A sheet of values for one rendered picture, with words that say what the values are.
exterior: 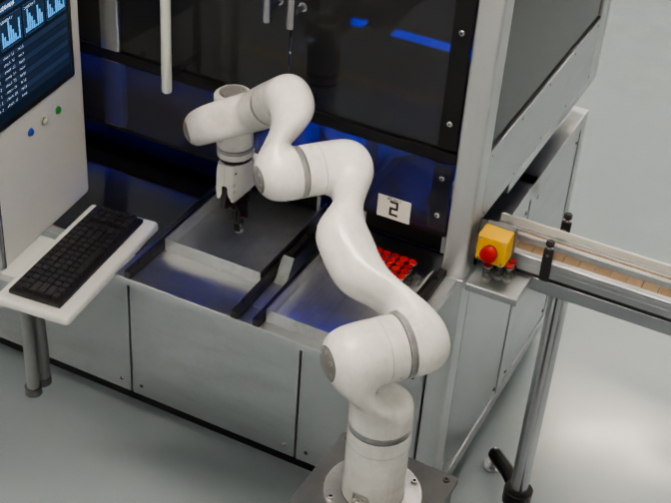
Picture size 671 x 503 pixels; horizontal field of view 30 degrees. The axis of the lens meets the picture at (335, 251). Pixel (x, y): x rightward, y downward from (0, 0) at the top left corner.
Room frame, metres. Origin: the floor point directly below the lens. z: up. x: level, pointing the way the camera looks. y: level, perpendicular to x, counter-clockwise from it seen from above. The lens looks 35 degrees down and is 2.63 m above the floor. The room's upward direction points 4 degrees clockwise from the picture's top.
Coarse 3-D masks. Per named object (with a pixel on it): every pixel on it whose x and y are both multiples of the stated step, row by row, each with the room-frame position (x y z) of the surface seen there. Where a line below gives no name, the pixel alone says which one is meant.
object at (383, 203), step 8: (384, 200) 2.48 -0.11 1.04; (392, 200) 2.47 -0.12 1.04; (400, 200) 2.46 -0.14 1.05; (384, 208) 2.48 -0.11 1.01; (400, 208) 2.46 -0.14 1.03; (408, 208) 2.45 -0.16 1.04; (384, 216) 2.48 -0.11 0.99; (400, 216) 2.46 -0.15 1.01; (408, 216) 2.45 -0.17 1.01; (408, 224) 2.45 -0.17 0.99
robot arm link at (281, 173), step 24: (264, 96) 2.14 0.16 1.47; (288, 96) 2.10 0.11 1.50; (312, 96) 2.12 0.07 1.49; (264, 120) 2.17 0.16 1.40; (288, 120) 2.05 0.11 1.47; (264, 144) 2.03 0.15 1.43; (288, 144) 2.01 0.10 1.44; (264, 168) 1.96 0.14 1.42; (288, 168) 1.96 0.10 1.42; (264, 192) 1.95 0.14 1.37; (288, 192) 1.95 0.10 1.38
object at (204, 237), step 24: (192, 216) 2.53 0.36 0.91; (216, 216) 2.58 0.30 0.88; (264, 216) 2.60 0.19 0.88; (288, 216) 2.61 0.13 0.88; (312, 216) 2.62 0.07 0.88; (168, 240) 2.42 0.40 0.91; (192, 240) 2.47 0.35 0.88; (216, 240) 2.48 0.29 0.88; (240, 240) 2.49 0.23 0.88; (264, 240) 2.50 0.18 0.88; (288, 240) 2.50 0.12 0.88; (216, 264) 2.37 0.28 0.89; (240, 264) 2.34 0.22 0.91; (264, 264) 2.39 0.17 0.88
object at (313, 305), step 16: (320, 256) 2.41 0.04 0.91; (304, 272) 2.34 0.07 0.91; (320, 272) 2.38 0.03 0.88; (432, 272) 2.37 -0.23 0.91; (288, 288) 2.27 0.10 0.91; (304, 288) 2.31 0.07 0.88; (320, 288) 2.32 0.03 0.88; (336, 288) 2.32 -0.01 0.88; (416, 288) 2.35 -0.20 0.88; (272, 304) 2.20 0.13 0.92; (288, 304) 2.25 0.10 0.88; (304, 304) 2.25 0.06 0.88; (320, 304) 2.26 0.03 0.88; (336, 304) 2.26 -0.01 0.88; (352, 304) 2.27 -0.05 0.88; (272, 320) 2.18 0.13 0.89; (288, 320) 2.16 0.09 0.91; (304, 320) 2.19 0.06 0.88; (320, 320) 2.20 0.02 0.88; (336, 320) 2.20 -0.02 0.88; (352, 320) 2.21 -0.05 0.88; (320, 336) 2.13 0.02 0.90
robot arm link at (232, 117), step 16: (240, 96) 2.30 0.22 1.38; (192, 112) 2.34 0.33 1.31; (208, 112) 2.30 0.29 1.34; (224, 112) 2.29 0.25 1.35; (240, 112) 2.26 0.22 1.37; (192, 128) 2.32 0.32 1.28; (208, 128) 2.28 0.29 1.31; (224, 128) 2.27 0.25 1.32; (240, 128) 2.27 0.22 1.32; (256, 128) 2.24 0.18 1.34; (192, 144) 2.35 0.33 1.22; (208, 144) 2.35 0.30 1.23
